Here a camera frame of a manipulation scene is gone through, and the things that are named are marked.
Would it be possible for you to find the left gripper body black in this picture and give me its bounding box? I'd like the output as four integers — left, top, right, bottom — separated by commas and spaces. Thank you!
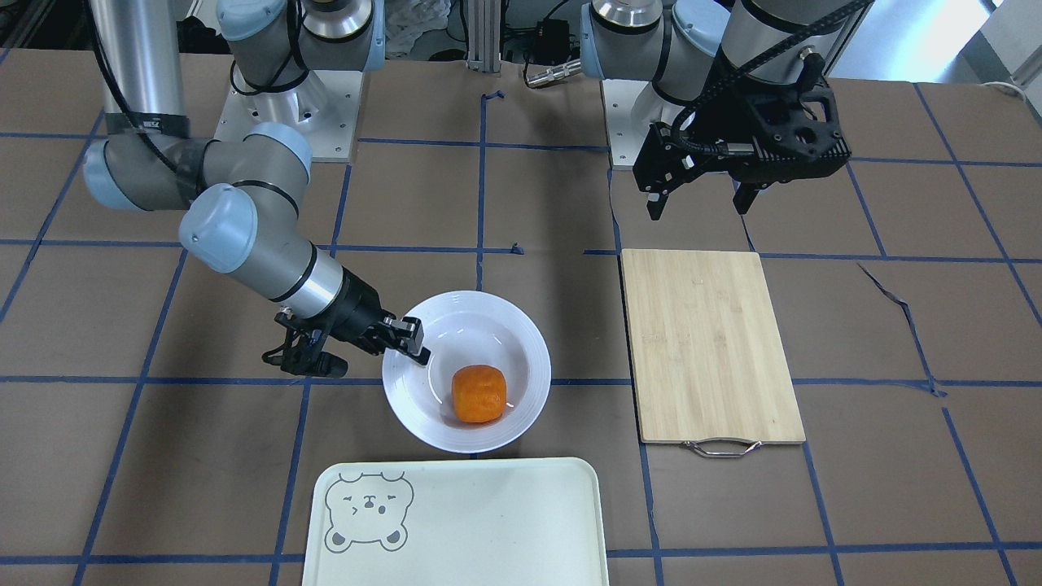
632, 77, 852, 195

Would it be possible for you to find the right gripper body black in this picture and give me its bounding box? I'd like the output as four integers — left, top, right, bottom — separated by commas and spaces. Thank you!
263, 269, 423, 379

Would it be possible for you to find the orange fruit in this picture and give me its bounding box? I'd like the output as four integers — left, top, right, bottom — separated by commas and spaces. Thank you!
451, 365, 507, 424

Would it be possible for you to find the white round plate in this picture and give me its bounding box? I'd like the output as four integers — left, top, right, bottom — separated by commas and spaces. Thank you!
381, 291, 551, 453

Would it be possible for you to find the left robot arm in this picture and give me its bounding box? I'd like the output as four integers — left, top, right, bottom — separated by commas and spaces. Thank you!
580, 1, 868, 221

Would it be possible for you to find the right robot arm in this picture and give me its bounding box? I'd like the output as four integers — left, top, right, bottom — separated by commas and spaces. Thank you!
83, 1, 431, 379

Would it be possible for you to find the cream bear tray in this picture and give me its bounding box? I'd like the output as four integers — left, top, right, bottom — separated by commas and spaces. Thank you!
302, 457, 610, 585

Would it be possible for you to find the bamboo cutting board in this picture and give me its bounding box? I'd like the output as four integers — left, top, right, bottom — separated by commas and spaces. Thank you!
620, 248, 805, 457

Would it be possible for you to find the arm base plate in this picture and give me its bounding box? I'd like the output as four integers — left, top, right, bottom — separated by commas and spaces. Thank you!
213, 71, 366, 164
602, 79, 683, 171

